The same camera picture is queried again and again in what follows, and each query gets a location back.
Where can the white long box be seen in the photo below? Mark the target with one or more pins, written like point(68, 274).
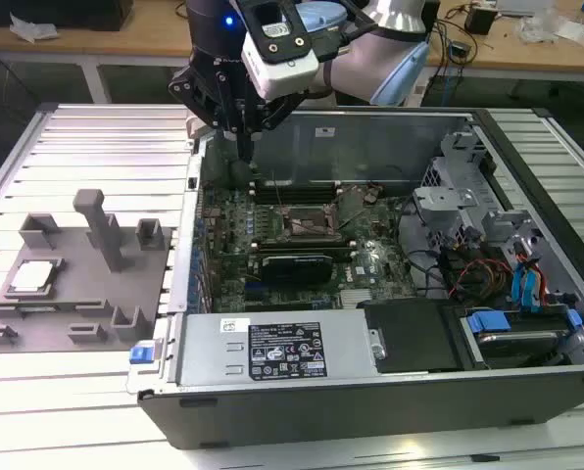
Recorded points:
point(522, 6)

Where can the hard disk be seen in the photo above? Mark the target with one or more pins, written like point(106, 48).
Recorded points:
point(517, 345)

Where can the small grey device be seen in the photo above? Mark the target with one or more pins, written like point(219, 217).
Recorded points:
point(458, 49)

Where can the wooden workbench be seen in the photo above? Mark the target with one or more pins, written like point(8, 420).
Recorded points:
point(125, 41)

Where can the black and silver PC case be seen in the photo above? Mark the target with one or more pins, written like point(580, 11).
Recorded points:
point(321, 411)

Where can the black plastic shroud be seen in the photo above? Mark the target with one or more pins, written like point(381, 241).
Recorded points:
point(409, 338)

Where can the blue expansion slot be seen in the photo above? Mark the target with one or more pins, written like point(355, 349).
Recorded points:
point(253, 288)

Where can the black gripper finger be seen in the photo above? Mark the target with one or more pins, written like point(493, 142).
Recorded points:
point(282, 110)
point(189, 93)

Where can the blue disk carrier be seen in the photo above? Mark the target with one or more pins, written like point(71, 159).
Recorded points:
point(488, 320)

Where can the round coin battery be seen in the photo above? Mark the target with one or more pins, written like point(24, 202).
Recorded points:
point(372, 193)

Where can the white plastic block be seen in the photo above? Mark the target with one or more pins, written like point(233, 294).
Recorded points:
point(192, 126)

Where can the white flat box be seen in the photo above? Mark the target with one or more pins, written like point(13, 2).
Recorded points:
point(581, 34)

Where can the CPU with silver top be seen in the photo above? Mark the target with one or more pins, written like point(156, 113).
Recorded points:
point(32, 276)

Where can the white wrist camera black mount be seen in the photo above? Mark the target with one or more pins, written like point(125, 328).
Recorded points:
point(282, 80)

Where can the blue case latch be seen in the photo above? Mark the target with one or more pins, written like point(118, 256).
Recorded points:
point(141, 354)

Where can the clear plastic bag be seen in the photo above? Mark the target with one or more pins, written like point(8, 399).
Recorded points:
point(534, 24)

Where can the green motherboard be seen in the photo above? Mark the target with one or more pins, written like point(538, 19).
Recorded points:
point(380, 264)

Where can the CPU socket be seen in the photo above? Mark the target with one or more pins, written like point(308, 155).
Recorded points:
point(311, 222)

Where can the large black box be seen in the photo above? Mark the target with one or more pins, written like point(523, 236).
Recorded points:
point(52, 12)

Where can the silver power supply with label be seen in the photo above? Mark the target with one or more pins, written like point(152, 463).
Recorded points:
point(209, 352)

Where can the grey parts rack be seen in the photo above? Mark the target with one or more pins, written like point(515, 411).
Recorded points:
point(76, 294)

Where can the silver chipset heatsink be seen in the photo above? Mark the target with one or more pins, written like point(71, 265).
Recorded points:
point(355, 298)

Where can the white crumpled bag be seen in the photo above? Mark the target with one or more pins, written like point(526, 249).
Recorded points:
point(32, 29)

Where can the silver drive cage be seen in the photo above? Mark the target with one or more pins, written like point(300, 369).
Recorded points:
point(444, 201)

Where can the black RAM slot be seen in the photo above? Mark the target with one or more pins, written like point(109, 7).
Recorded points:
point(297, 187)
point(297, 181)
point(297, 199)
point(297, 193)

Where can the black graphics card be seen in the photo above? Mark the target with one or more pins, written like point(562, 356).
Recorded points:
point(297, 268)

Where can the small black cube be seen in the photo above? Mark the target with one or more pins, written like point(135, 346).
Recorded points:
point(480, 20)

